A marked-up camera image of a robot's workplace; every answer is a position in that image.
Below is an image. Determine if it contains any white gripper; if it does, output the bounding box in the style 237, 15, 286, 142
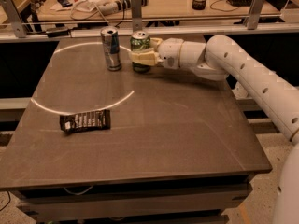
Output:
130, 37, 183, 69

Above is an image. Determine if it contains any green soda can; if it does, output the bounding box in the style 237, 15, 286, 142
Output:
130, 30, 150, 74

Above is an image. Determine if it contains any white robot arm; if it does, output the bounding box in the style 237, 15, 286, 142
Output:
130, 35, 299, 224

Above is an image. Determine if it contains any silver blue redbull can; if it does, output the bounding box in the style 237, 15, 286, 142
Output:
101, 26, 121, 71

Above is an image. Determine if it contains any white power strip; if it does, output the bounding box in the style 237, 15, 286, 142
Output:
98, 0, 135, 16

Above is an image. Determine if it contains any black mesh cup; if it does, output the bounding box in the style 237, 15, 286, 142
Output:
192, 0, 206, 10

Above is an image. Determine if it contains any black snack bar wrapper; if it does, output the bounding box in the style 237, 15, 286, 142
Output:
60, 109, 111, 133

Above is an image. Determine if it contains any middle metal bracket post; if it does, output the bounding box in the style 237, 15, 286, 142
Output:
131, 0, 142, 32

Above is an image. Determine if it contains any metal bracket post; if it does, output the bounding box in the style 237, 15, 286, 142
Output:
0, 0, 27, 38
244, 0, 265, 30
131, 0, 142, 32

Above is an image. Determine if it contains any black device on rail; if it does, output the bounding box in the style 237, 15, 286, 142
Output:
46, 27, 69, 37

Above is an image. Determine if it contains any right metal bracket post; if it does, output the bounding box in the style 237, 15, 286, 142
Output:
244, 0, 265, 30

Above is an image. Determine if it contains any left metal bracket post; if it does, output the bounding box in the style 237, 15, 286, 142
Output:
0, 0, 27, 38

